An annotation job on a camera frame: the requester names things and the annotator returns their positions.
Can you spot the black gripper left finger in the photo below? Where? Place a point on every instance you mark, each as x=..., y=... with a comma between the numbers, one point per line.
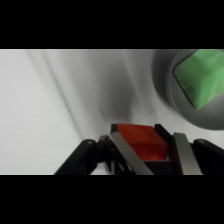
x=130, y=153

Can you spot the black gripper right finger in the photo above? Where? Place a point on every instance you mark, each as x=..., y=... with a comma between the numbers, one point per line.
x=186, y=156

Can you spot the red cube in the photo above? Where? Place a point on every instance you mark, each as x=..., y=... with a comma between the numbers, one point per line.
x=143, y=141

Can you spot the gray metal bowl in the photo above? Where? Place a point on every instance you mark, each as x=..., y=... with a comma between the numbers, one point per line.
x=166, y=83

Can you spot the green sponge block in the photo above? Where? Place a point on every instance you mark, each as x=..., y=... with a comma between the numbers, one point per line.
x=203, y=78

